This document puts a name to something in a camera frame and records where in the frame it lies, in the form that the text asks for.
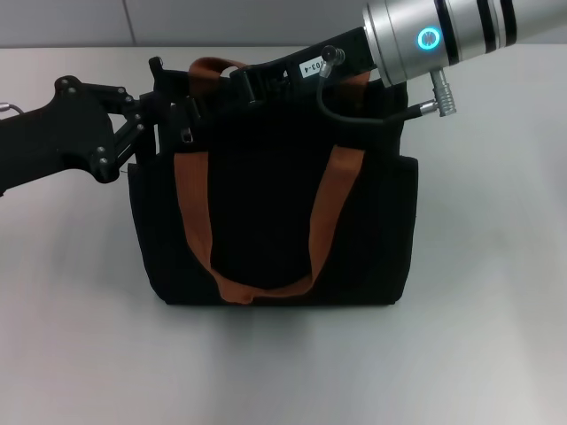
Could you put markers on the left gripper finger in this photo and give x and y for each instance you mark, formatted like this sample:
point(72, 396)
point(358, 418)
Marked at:
point(170, 86)
point(170, 128)

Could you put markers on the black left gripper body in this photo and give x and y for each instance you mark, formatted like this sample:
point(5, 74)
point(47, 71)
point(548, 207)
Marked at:
point(57, 128)

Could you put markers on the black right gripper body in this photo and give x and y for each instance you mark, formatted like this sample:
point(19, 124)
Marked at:
point(283, 75)

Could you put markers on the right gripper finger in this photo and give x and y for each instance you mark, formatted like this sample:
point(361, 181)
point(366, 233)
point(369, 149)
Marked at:
point(221, 102)

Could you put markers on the silver metal zipper pull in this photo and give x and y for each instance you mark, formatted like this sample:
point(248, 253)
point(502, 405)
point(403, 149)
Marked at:
point(187, 135)

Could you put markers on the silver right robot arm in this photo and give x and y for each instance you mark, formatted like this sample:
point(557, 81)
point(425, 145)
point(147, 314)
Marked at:
point(465, 26)

